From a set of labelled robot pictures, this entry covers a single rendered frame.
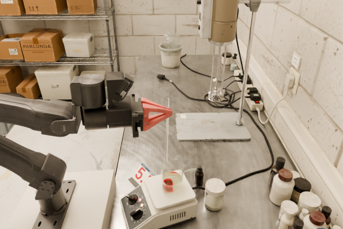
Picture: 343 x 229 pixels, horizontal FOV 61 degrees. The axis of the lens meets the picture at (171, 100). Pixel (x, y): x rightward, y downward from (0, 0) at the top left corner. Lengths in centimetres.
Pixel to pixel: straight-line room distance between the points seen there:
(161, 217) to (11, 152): 41
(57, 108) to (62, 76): 239
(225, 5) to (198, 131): 51
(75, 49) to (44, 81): 45
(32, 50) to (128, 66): 99
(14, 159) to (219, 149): 71
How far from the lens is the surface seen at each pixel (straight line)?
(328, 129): 104
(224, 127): 127
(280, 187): 95
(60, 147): 123
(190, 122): 128
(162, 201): 85
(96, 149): 118
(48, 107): 70
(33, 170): 78
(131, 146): 117
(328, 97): 103
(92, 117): 68
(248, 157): 115
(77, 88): 66
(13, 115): 72
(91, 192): 92
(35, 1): 298
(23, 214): 94
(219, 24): 104
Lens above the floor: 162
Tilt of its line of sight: 30 degrees down
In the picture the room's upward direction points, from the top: straight up
